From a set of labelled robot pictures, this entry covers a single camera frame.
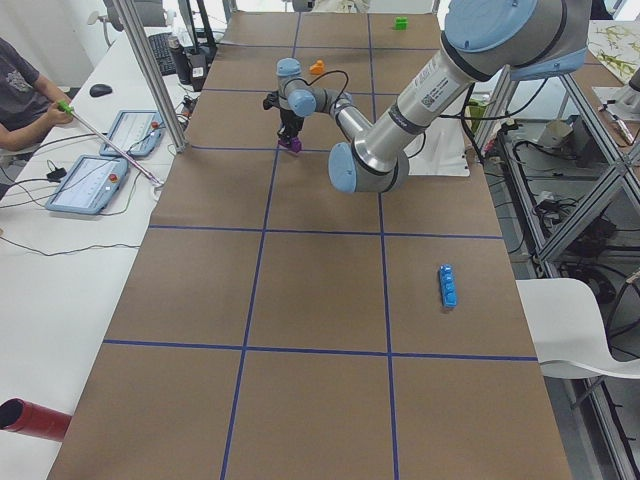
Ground white plastic chair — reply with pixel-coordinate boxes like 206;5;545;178
516;278;639;380

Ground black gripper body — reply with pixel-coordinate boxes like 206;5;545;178
280;109;304;131

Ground green handled reach stick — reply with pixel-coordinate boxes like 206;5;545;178
56;100;164;188

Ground blue teach pendant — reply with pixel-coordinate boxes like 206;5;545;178
107;110;164;157
45;155;129;215

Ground orange trapezoid block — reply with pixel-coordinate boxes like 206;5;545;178
309;59;326;76

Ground green block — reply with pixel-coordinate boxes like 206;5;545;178
394;16;408;31

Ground aluminium side frame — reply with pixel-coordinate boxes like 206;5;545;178
489;19;640;480

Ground black water bottle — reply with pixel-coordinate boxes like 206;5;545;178
167;35;191;85

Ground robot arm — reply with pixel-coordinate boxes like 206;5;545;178
263;0;591;193

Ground purple trapezoid block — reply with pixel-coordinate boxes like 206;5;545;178
278;137;302;153

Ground far blue teach pendant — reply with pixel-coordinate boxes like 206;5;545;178
107;110;164;157

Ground red cardboard tube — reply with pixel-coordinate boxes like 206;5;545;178
1;398;72;442

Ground black computer mouse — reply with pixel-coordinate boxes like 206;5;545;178
89;83;113;98

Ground black keyboard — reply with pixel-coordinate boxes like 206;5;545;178
147;32;176;76

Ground near blue teach pendant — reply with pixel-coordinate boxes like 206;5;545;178
45;155;129;215

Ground seated person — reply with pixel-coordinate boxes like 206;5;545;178
1;39;73;152

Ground black power adapter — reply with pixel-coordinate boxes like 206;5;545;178
46;168;67;183

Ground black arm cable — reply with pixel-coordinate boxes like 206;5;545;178
299;70;351;109

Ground long blue studded block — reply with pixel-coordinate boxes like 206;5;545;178
438;264;458;308

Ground aluminium frame post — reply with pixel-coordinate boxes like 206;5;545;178
113;0;187;153

